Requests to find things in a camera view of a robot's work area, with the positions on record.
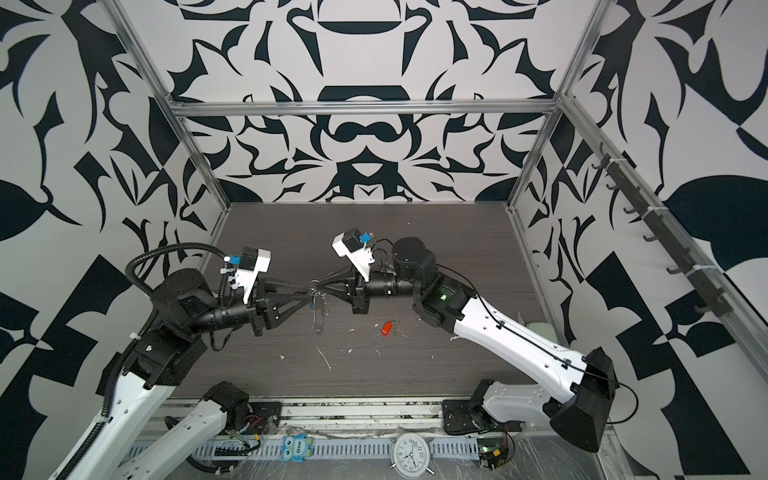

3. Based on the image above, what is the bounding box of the black wall hook rail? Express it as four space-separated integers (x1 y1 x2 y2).
595 144 734 317

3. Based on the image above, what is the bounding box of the small circuit board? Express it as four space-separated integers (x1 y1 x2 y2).
478 435 516 471

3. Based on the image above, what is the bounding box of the blue owl figurine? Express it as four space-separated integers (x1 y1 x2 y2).
280 434 313 463

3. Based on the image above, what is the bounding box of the pale green case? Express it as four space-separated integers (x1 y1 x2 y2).
526 322 559 344

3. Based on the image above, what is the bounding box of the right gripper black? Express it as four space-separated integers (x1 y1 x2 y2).
322 263 430 316

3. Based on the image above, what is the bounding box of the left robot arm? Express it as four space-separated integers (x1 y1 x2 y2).
52 269 311 479

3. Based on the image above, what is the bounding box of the white slotted cable duct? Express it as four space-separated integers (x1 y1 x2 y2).
191 437 480 462

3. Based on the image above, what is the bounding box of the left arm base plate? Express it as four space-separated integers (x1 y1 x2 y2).
239 401 283 435

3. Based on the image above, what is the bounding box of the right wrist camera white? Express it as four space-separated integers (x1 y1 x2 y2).
332 228 375 283

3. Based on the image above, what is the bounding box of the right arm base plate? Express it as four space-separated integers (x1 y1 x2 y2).
441 400 492 436

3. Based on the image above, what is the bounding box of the red capped key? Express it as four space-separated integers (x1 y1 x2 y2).
380 321 394 337

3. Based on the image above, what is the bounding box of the keyring with chain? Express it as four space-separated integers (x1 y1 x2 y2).
310 280 328 335

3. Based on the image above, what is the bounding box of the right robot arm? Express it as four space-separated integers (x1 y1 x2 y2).
312 231 623 453

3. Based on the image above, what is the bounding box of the white alarm clock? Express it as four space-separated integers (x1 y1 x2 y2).
390 432 435 479

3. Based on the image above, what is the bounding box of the black corrugated cable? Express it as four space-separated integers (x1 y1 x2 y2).
124 242 227 298

